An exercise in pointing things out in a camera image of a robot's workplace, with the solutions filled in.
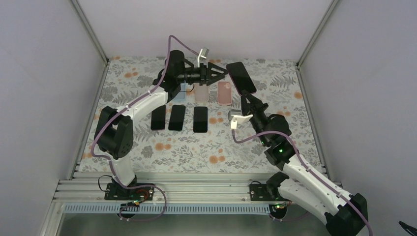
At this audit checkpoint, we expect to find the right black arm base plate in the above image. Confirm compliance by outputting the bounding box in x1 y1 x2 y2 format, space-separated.
249 180 290 202

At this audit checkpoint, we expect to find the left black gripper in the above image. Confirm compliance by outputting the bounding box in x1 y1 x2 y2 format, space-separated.
177 62 227 86

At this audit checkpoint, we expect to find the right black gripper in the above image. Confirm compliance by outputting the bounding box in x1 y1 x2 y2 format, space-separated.
240 90 269 146

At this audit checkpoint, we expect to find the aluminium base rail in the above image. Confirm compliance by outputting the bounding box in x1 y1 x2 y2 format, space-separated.
53 172 271 204

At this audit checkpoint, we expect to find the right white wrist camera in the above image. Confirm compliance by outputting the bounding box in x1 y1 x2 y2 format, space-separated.
228 109 253 130

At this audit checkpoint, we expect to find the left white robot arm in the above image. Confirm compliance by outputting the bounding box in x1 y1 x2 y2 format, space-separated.
90 50 227 199

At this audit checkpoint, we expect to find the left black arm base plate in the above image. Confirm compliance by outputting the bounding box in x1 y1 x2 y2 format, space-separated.
104 183 155 201

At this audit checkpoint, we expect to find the light blue phone case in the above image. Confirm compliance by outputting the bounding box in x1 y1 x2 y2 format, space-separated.
175 83 186 101

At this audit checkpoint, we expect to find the aluminium corner frame post right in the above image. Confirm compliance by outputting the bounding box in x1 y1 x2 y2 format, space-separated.
297 0 339 70

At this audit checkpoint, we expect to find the black smartphone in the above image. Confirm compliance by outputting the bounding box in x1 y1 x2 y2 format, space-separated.
150 105 166 131
193 106 208 133
226 61 257 95
168 105 186 131

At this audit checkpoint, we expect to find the aluminium corner frame post left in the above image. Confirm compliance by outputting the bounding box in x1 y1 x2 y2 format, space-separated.
70 0 109 65

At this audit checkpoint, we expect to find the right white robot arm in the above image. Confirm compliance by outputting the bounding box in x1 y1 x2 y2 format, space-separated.
241 91 374 236

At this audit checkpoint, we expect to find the pink phone case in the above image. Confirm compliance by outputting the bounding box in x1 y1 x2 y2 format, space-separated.
217 81 232 105

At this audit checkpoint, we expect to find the aluminium corner frame post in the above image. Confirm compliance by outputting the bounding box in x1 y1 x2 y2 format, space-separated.
70 0 109 65
297 0 339 70

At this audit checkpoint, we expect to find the grey slotted cable duct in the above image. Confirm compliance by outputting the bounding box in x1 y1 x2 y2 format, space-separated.
63 203 283 215

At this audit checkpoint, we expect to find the beige phone case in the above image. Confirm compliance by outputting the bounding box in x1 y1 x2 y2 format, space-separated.
195 84 209 103

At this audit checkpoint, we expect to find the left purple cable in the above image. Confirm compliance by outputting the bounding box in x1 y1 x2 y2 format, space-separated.
89 34 203 223

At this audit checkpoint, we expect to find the floral patterned table mat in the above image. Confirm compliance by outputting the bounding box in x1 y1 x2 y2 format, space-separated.
79 56 322 174

